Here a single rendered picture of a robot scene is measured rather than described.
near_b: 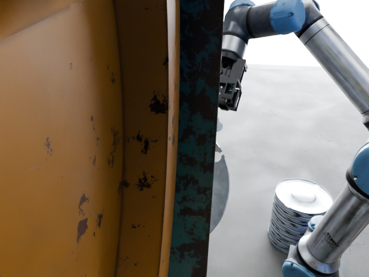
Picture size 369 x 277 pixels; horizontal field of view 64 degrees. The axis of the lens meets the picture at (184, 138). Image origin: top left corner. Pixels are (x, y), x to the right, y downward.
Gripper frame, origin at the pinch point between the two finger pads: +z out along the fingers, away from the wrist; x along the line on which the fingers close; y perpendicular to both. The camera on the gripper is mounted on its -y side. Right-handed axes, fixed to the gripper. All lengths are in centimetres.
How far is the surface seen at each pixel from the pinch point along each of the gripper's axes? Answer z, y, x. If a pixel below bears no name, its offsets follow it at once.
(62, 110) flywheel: 13, 13, -51
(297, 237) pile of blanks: 14, 29, 113
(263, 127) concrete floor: -79, -21, 227
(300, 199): -5, 26, 107
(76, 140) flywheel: 14, 13, -49
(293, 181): -16, 21, 119
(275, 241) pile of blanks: 20, 19, 122
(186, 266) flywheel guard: 22.7, 14.6, -25.8
